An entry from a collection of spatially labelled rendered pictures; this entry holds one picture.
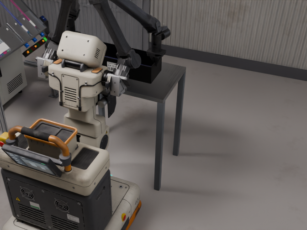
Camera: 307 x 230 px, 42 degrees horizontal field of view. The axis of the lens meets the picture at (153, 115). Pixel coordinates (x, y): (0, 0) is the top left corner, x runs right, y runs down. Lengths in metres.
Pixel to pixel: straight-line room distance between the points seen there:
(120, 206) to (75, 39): 1.04
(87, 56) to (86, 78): 0.11
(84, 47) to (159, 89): 0.69
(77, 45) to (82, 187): 0.70
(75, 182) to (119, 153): 1.34
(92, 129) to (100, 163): 0.31
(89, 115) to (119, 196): 0.61
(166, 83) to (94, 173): 0.91
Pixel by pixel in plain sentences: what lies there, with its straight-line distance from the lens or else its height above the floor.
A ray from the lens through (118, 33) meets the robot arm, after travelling 2.08.
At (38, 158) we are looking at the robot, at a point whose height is 0.95.
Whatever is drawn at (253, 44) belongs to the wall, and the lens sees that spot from 4.44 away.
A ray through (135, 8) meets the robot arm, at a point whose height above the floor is 1.38.
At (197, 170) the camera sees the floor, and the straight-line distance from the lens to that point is 3.17.
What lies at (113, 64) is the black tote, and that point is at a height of 1.01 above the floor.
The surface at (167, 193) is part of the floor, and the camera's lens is 2.98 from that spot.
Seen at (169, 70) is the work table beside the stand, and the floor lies 0.80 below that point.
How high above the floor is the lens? 2.18
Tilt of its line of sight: 36 degrees down
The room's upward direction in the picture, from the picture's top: 2 degrees clockwise
